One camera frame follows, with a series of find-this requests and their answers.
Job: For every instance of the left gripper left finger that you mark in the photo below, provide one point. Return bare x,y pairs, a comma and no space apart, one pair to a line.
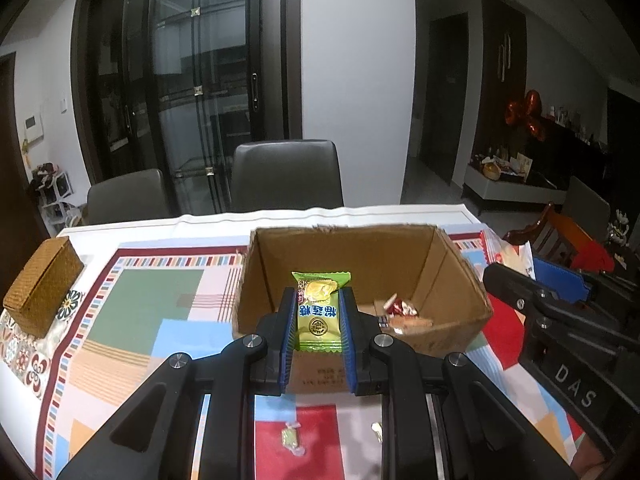
194,418

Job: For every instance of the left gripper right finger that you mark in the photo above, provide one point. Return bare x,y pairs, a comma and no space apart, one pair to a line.
442,418

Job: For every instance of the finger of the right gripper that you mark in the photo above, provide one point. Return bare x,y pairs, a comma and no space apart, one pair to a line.
518,291
568,284

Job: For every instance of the pale green candy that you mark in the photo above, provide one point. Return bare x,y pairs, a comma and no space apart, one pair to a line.
290,439

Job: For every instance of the red white snack packet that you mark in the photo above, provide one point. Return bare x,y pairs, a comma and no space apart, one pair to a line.
396,306

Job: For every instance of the green candy packet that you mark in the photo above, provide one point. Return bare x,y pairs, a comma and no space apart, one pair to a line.
318,310

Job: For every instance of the clear cheese cake packet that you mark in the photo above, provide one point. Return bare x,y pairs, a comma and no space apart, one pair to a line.
516,257

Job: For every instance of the gold foil packet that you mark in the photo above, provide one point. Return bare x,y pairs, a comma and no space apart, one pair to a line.
378,431

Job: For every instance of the gold biscuit bag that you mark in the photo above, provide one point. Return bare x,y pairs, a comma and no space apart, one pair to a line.
403,325

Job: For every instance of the person right hand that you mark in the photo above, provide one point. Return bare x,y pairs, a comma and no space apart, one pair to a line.
589,462

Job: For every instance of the red wooden chair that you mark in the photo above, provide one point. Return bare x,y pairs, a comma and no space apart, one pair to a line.
556,238

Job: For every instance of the brown cardboard box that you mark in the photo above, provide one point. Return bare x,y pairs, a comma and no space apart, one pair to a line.
419,264

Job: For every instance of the white low cabinet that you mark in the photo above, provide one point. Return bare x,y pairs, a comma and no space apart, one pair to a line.
490,195

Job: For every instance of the colourful patterned tablecloth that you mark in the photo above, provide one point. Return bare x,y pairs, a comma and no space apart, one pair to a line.
152,288

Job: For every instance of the red balloon decoration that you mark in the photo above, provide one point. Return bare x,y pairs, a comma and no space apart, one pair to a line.
526,113

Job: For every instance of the woven wicker tissue box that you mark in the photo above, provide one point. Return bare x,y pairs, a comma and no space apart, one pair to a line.
39,289

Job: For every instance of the grey dining chair left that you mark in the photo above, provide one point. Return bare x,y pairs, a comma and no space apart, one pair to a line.
137,196

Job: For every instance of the grey dining chair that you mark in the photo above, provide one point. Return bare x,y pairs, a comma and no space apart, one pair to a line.
286,174
137,196

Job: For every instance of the grey dining chair centre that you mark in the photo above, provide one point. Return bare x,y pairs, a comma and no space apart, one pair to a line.
286,174

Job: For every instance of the white shoe rack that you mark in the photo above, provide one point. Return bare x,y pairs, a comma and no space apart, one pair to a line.
50,189

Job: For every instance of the black glass sliding door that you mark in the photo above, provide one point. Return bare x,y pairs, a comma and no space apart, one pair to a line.
178,86

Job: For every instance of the white wall intercom panel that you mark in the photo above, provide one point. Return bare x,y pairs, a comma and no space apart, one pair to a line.
33,129

